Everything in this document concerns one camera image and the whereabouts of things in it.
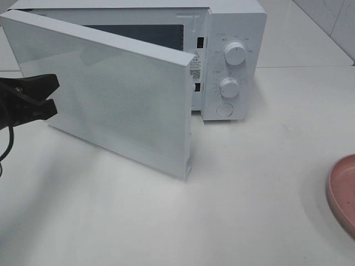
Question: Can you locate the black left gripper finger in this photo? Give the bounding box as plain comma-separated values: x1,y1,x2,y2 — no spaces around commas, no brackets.
11,74,59,105
13,99,58,126

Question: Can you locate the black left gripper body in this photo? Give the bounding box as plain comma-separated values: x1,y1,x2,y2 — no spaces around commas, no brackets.
1,78,22,130

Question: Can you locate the white microwave door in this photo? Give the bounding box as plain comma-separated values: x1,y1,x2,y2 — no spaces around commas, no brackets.
1,9,194,179

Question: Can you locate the round door release button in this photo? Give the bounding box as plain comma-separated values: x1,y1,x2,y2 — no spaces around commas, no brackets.
216,103,234,117

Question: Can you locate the white timer knob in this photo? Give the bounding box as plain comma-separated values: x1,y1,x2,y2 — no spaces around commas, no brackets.
220,78,240,98

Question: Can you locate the pink round plate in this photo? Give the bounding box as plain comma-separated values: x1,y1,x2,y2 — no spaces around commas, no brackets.
326,154,354,238

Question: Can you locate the white warning label sticker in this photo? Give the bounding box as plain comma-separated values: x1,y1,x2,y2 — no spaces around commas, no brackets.
189,51,202,80

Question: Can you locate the white microwave oven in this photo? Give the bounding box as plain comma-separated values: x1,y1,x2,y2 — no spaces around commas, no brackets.
1,1,267,121

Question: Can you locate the upper white control knob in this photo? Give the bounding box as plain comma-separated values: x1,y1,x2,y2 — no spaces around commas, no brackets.
223,40,246,66

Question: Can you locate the black left camera cable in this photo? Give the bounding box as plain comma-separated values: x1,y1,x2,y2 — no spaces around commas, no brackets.
0,126,15,178

